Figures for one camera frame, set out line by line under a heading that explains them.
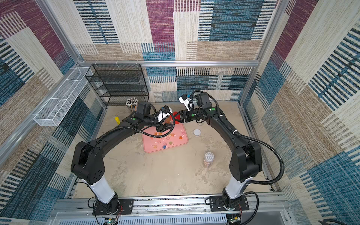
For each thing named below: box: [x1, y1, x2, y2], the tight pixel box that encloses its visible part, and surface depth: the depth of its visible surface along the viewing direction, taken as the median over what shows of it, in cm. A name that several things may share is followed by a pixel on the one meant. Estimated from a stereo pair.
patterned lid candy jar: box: [203, 151, 215, 169], surface depth 81 cm
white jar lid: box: [193, 128, 202, 136], surface depth 104 cm
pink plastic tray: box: [142, 123, 189, 153], surface depth 98 cm
